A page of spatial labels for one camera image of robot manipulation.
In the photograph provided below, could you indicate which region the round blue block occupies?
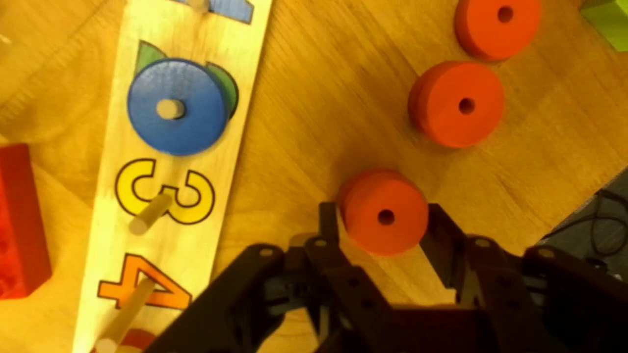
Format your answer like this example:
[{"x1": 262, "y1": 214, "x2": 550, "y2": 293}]
[{"x1": 128, "y1": 59, "x2": 228, "y2": 158}]

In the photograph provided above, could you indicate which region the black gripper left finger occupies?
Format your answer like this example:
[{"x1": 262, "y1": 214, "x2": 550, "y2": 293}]
[{"x1": 317, "y1": 203, "x2": 340, "y2": 250}]

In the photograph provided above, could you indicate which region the red lego block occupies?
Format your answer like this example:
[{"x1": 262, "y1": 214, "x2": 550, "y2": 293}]
[{"x1": 0, "y1": 144, "x2": 52, "y2": 301}]

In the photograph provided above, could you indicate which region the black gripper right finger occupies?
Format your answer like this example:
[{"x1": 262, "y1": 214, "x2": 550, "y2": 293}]
[{"x1": 421, "y1": 205, "x2": 466, "y2": 289}]

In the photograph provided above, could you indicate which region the round orange block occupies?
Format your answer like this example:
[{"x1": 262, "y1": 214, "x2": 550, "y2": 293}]
[
  {"x1": 340, "y1": 171, "x2": 428, "y2": 256},
  {"x1": 409, "y1": 61, "x2": 505, "y2": 150},
  {"x1": 456, "y1": 0, "x2": 542, "y2": 61}
]

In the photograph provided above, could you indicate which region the green lego block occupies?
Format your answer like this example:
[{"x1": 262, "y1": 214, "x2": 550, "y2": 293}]
[{"x1": 581, "y1": 0, "x2": 628, "y2": 54}]

